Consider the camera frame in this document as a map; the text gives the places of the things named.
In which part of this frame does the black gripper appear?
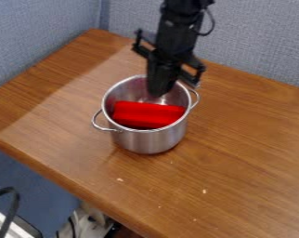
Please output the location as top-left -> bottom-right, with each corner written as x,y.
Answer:
132,13 -> 205,97

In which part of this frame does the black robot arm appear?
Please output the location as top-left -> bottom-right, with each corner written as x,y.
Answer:
132,0 -> 216,98

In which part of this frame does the red rectangular block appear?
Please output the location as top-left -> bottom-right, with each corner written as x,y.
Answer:
113,100 -> 185,129

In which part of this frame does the white equipment under table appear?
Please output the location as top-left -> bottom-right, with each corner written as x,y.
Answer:
53,203 -> 115,238

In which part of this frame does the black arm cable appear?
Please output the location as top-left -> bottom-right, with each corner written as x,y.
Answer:
193,7 -> 218,37

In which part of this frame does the black chair frame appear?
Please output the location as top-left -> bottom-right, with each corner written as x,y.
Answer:
0,187 -> 44,238

